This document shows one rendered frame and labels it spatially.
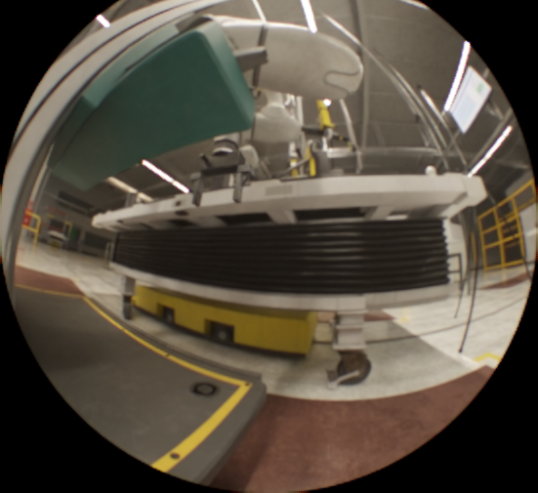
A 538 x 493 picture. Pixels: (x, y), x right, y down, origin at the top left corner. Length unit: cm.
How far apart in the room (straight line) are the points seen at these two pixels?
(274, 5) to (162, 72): 964
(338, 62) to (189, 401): 55
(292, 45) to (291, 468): 86
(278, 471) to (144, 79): 74
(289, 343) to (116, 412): 98
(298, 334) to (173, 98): 108
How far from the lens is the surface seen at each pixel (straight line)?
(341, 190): 63
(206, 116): 26
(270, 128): 62
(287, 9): 983
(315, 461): 60
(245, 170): 49
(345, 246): 90
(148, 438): 22
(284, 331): 109
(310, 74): 36
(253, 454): 60
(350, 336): 79
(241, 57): 28
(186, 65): 23
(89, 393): 28
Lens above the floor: 50
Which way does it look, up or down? 17 degrees up
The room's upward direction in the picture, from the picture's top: 3 degrees clockwise
